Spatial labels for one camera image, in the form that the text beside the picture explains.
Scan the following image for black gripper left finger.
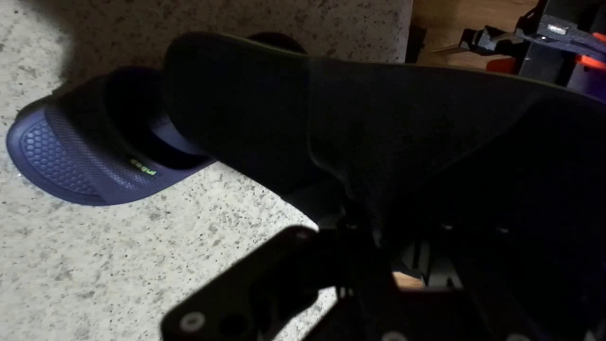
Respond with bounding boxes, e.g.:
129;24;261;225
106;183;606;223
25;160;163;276
159;223;347;341

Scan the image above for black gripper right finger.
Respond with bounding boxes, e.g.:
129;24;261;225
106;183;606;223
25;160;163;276
434;229;606;341

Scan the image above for navy slipper green-edged sole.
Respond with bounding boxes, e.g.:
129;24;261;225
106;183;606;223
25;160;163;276
159;30;606;253
4;30;305;208

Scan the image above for black cart orange clamps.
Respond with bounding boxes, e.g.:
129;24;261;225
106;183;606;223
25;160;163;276
456;0;606;100

